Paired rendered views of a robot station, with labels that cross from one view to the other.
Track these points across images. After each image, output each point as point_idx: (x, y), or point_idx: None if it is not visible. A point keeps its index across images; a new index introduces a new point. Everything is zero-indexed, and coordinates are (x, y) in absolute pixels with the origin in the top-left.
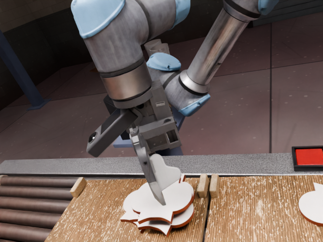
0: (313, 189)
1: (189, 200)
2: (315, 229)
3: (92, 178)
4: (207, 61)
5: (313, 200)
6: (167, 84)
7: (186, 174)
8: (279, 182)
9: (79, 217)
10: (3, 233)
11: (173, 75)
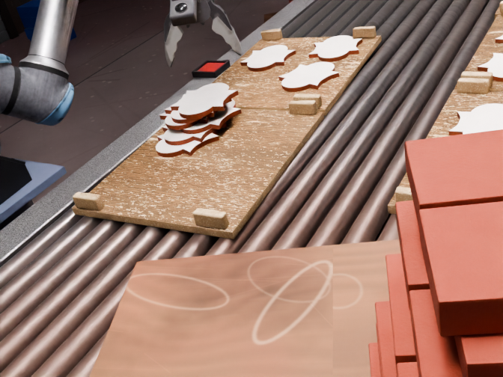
0: (244, 66)
1: (223, 83)
2: (275, 68)
3: (70, 209)
4: (65, 26)
5: (255, 63)
6: (20, 80)
7: (157, 130)
8: (225, 76)
9: (149, 195)
10: (79, 312)
11: (16, 68)
